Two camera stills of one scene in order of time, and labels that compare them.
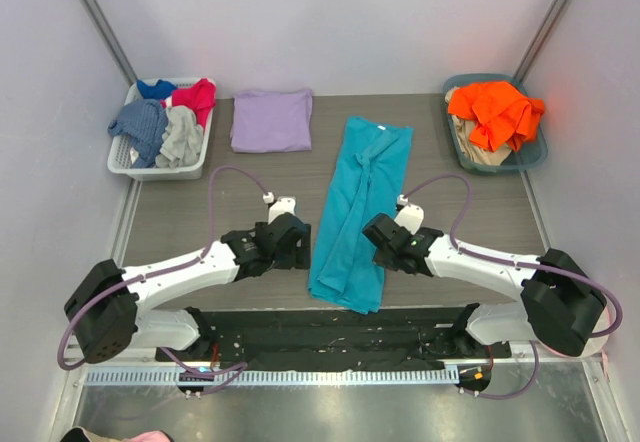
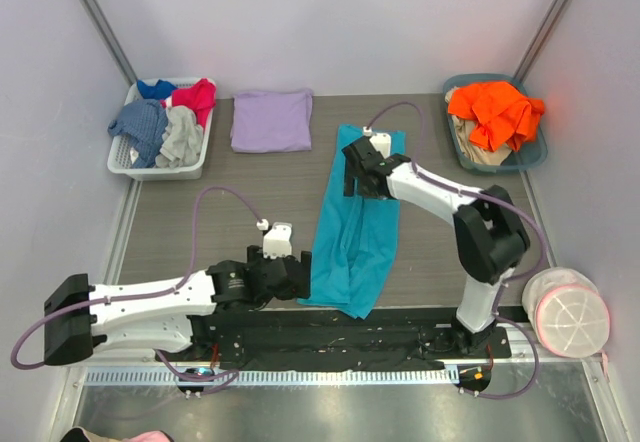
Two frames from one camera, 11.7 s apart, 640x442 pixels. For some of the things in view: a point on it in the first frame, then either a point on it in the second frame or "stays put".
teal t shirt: x=367 y=179 stays put
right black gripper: x=378 y=235 to x=353 y=160
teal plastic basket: x=533 y=151 stays put
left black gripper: x=301 y=244 to x=303 y=274
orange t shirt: x=504 y=112 stays put
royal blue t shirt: x=162 y=90 stays put
